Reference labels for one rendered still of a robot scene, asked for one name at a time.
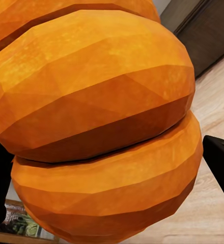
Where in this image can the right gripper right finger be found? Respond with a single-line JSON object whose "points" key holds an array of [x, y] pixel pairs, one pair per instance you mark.
{"points": [[214, 156]]}

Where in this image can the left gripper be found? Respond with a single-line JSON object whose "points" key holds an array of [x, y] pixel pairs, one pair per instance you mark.
{"points": [[5, 182]]}

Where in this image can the pumpkin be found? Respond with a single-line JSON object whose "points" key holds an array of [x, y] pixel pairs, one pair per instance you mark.
{"points": [[95, 99]]}

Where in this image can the door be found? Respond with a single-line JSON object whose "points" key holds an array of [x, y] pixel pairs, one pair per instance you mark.
{"points": [[19, 228]]}

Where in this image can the cabinet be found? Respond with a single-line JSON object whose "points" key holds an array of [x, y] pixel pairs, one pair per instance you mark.
{"points": [[199, 25]]}

